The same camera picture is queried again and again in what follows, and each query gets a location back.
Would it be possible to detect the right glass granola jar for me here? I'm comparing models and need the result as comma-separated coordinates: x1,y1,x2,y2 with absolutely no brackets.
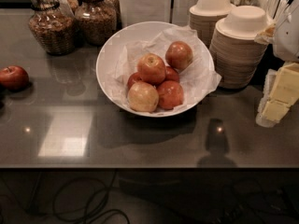
75,0,117,46

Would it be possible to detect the back right red apple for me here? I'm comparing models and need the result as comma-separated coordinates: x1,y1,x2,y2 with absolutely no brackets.
165,41,193,70

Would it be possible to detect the small hidden red apple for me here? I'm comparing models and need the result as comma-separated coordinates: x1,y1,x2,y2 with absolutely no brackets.
127,72,141,89
165,66,179,82

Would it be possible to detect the stack of paper bowls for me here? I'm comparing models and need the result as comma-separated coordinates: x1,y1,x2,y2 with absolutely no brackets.
209,6,272,89
189,0,235,47

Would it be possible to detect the glass granola jar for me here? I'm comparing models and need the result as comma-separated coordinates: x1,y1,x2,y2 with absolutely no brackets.
28,0,76,55
75,0,117,46

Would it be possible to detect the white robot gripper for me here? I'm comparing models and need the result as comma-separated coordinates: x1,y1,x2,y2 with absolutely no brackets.
254,0,299,128

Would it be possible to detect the front right red apple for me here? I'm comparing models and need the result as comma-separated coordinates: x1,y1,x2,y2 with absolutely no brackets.
157,80,184,110

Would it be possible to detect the small left hidden red apple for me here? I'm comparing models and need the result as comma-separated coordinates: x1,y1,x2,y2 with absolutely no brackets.
127,72,141,89

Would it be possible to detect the small middle hidden red apple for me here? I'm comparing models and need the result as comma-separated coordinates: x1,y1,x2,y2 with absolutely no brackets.
165,66,179,82

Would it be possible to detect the front stack of paper bowls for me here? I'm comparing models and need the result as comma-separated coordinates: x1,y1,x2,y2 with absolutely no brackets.
209,6,272,89

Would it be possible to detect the red apple on table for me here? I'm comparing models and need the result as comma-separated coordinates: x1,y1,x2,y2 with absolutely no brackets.
0,65,29,91

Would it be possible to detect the white crumpled paper liner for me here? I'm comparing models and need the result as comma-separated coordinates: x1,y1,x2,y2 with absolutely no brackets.
110,25,222,116

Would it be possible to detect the left glass granola jar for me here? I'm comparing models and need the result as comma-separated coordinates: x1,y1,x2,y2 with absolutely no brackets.
28,0,76,55

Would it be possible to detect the front left pale apple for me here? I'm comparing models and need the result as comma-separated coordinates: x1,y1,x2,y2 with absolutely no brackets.
127,81,159,112

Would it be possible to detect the black floor cable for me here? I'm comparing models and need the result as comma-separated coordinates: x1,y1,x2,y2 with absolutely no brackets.
0,168,131,224

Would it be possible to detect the rear stack of paper bowls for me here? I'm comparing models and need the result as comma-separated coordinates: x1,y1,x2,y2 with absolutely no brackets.
189,0,235,47

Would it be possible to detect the white ceramic bowl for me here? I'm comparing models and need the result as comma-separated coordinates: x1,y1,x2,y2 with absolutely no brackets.
95,21,216,119

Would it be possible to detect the white napkin dispenser box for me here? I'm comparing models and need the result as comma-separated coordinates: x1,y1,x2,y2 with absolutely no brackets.
120,0,197,27

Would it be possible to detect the top centre yellow-red apple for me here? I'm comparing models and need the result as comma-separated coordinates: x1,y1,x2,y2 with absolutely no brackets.
137,53,166,85

